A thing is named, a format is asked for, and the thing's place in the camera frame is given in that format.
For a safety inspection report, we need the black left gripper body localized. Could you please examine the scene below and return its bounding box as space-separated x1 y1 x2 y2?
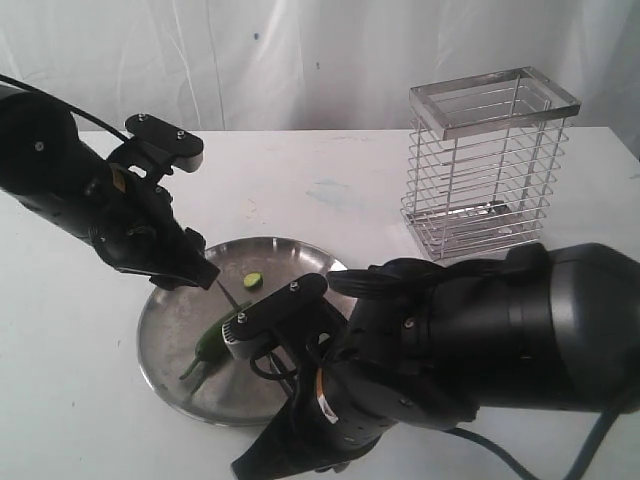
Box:
87 139 205 280

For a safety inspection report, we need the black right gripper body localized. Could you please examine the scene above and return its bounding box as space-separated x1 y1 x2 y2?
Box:
289 319 398 472

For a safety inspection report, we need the green cucumber with stem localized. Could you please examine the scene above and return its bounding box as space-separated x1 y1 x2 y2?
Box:
179 301 251 380

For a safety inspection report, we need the black handled knife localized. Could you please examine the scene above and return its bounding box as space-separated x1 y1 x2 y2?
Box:
217 280 298 397

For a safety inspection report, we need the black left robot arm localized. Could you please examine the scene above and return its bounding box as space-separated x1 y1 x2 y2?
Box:
1 86 219 290

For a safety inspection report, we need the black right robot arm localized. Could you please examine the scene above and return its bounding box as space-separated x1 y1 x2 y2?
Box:
229 243 639 479

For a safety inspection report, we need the round stainless steel plate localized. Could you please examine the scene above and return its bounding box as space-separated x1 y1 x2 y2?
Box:
137 237 345 427

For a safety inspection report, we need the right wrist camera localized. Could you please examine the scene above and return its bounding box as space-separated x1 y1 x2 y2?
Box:
222 273 328 360

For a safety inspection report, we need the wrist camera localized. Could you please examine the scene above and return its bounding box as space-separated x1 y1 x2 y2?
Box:
222 273 328 360
125 113 204 173

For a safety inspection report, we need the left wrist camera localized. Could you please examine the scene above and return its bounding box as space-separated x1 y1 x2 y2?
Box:
125 113 204 173

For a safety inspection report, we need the dark right arm cable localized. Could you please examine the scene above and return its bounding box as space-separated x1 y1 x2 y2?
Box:
449 404 626 480

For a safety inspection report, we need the steel wire utensil rack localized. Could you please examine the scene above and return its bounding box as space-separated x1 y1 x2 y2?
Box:
401 66 581 262

